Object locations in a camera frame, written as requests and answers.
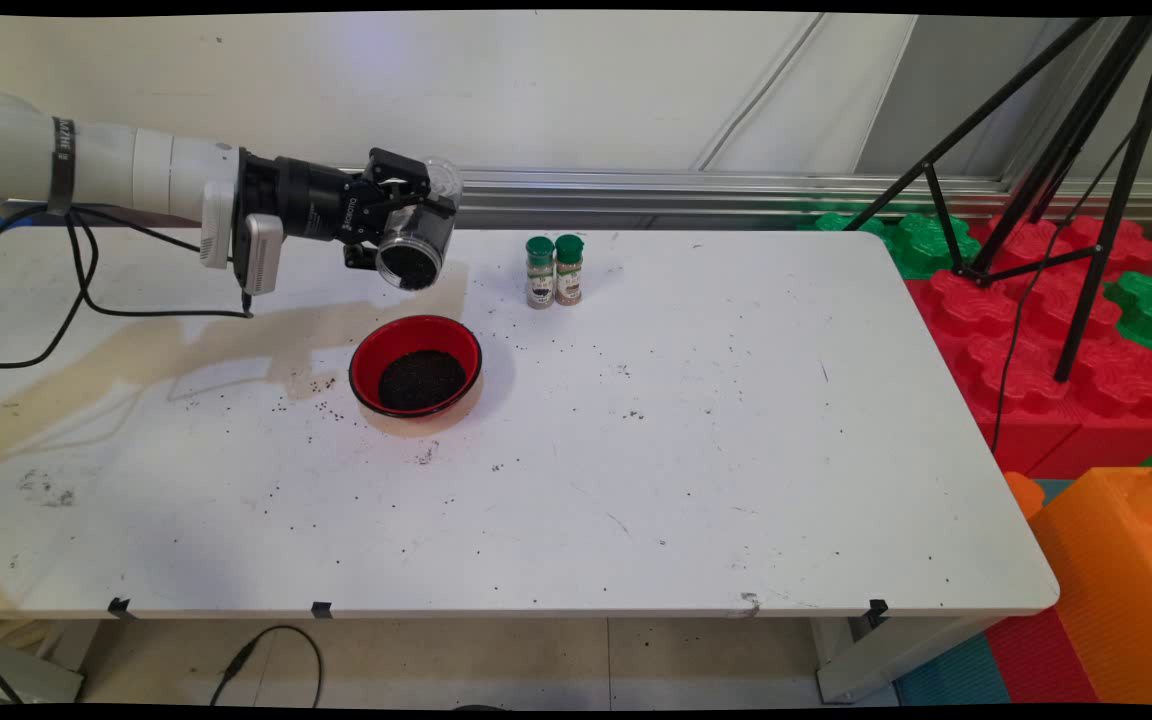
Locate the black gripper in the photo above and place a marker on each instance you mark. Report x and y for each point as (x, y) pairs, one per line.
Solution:
(306, 200)

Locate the clear jar with black seeds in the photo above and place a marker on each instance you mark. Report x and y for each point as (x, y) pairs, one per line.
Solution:
(421, 258)

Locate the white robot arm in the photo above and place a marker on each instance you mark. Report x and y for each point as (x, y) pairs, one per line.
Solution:
(136, 165)

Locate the red bowl with black rim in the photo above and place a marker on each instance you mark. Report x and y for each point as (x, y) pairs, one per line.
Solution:
(371, 355)

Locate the black seed pile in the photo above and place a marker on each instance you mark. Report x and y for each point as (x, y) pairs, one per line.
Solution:
(423, 382)

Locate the green-capped spice bottle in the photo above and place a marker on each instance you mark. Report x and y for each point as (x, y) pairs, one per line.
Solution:
(569, 280)
(540, 285)

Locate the green foam mat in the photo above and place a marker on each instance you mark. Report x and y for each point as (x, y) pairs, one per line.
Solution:
(926, 245)

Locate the white metal table leg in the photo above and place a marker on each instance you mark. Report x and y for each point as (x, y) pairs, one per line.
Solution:
(16, 670)
(876, 660)

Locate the red foam block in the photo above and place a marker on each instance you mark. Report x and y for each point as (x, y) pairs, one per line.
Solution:
(1026, 400)

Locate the black tripod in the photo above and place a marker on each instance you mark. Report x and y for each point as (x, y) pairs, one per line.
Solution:
(1088, 300)

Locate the teal foam mat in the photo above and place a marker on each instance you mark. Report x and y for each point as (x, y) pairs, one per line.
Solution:
(951, 675)

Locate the green foam block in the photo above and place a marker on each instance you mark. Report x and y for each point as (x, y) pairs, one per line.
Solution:
(1151, 310)

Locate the red foam mat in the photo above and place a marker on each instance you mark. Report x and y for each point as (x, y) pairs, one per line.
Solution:
(1036, 660)

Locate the orange foam block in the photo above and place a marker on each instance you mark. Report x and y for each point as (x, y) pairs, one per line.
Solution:
(1116, 590)

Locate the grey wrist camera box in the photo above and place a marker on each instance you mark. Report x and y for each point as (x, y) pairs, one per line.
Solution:
(261, 255)

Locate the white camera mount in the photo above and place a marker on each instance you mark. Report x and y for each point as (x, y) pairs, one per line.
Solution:
(218, 228)

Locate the aluminium rail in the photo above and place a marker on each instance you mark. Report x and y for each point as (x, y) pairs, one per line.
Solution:
(636, 185)

